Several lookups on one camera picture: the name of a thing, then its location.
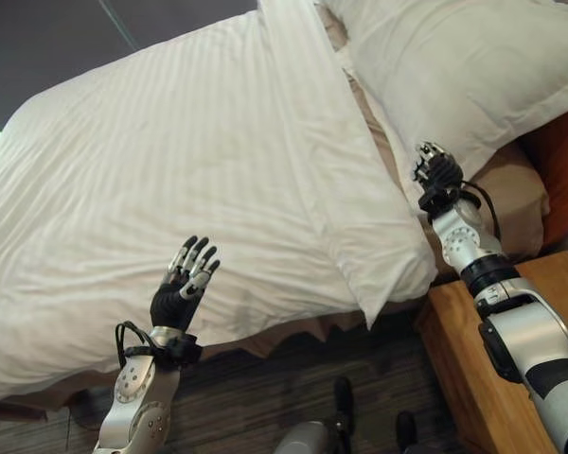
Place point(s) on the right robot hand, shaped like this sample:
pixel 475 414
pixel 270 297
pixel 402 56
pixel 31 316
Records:
pixel 438 168

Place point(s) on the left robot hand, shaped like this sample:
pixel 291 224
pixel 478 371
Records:
pixel 170 302

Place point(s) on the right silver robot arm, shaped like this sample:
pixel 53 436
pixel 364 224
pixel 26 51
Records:
pixel 511 302

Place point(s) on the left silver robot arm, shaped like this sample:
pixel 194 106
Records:
pixel 137 388

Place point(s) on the white pillow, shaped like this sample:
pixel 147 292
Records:
pixel 459 75

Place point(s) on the white striped duvet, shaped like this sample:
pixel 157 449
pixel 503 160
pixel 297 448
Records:
pixel 184 189

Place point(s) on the wooden headboard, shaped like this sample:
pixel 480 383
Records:
pixel 561 170

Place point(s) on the silver robot leg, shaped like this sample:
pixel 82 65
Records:
pixel 305 437

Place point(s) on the dark robot foot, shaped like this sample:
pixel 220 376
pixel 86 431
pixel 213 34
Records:
pixel 343 402
pixel 405 428

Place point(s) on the wooden nightstand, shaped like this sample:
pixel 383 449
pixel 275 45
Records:
pixel 492 369

